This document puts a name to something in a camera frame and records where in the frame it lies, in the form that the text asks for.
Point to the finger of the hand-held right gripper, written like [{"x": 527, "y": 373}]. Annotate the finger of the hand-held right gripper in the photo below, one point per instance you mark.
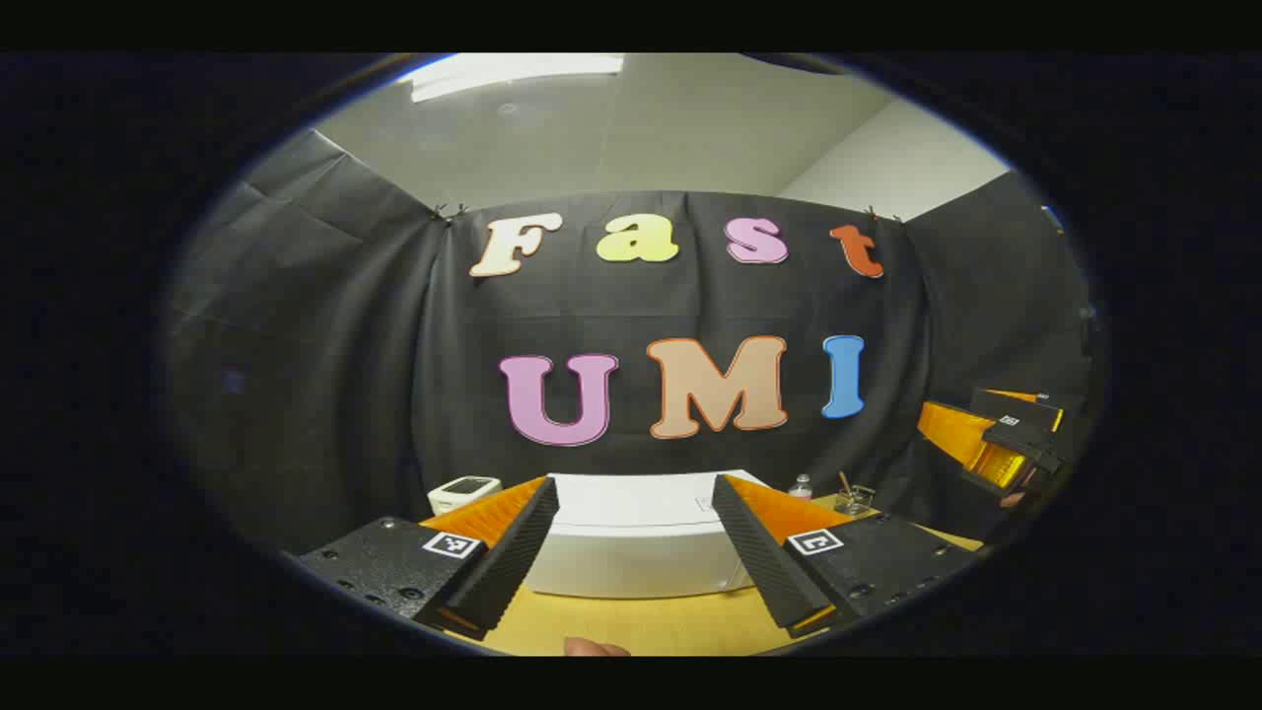
[
  {"x": 1025, "y": 409},
  {"x": 961, "y": 439}
]

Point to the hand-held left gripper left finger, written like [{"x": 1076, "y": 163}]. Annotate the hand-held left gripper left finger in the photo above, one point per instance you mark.
[{"x": 513, "y": 567}]

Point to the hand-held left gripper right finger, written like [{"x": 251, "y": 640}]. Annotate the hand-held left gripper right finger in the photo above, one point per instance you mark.
[{"x": 754, "y": 552}]

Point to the white microwave oven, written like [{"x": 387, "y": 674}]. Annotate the white microwave oven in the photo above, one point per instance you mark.
[{"x": 641, "y": 542}]

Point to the small pink plastic bottle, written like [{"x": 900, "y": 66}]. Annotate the small pink plastic bottle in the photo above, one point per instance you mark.
[{"x": 801, "y": 487}]

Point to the white toaster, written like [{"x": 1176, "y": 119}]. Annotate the white toaster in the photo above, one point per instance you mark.
[{"x": 463, "y": 493}]

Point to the clear glass jar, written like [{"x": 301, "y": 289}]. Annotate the clear glass jar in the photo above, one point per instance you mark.
[{"x": 856, "y": 501}]

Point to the black backdrop cloth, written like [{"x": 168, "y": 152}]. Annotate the black backdrop cloth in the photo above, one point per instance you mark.
[{"x": 345, "y": 345}]

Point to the ceiling light panel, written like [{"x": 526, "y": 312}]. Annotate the ceiling light panel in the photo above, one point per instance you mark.
[{"x": 513, "y": 74}]

